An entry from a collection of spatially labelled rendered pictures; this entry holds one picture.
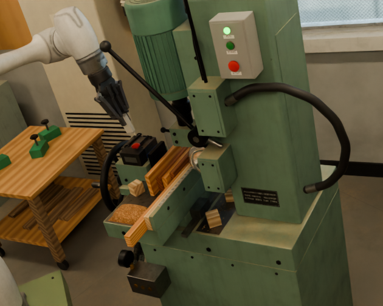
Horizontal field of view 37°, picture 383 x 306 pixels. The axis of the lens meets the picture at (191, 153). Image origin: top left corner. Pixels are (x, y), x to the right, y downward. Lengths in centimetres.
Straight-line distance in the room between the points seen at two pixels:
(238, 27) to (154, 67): 39
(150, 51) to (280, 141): 46
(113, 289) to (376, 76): 170
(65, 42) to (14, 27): 218
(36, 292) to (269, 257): 80
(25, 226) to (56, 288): 136
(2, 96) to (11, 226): 98
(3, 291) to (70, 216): 148
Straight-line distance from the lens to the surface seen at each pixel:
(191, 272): 200
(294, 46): 164
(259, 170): 172
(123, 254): 205
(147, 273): 205
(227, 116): 159
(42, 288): 207
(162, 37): 170
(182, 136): 189
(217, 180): 169
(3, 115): 404
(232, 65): 148
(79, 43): 183
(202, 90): 155
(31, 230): 335
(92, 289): 306
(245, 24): 144
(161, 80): 175
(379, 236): 296
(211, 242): 185
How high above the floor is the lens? 192
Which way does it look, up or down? 30 degrees down
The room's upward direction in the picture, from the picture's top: 15 degrees counter-clockwise
